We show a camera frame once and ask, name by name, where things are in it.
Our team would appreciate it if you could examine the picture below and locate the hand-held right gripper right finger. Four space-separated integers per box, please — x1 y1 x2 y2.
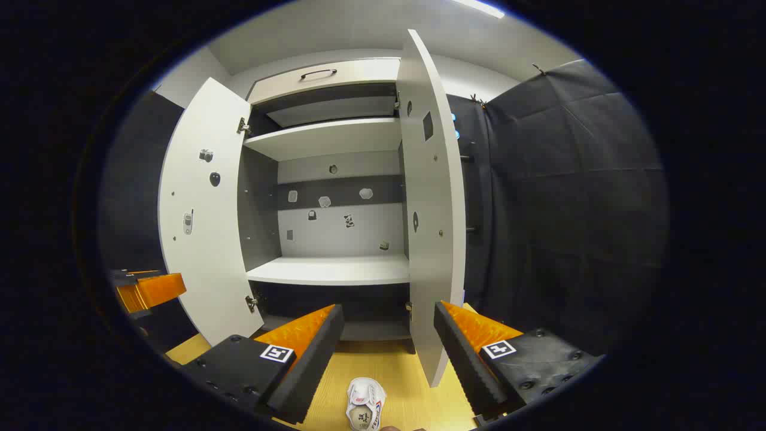
434 301 600 421

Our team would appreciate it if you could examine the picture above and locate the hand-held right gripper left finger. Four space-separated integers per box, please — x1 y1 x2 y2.
180 304 345 424

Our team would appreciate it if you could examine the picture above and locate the white canvas shoe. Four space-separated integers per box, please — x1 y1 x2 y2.
345 377 387 431

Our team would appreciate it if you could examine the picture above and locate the grey shoe cabinet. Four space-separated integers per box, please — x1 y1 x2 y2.
239 57 415 355

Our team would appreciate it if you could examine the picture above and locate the light grey cabinet drawer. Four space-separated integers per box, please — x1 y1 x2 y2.
248 58 401 106

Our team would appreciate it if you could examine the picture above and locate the black backdrop cloth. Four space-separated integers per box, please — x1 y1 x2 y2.
99 90 199 354
446 59 668 357

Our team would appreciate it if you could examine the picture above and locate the black door handle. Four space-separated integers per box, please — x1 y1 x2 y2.
460 154 480 235

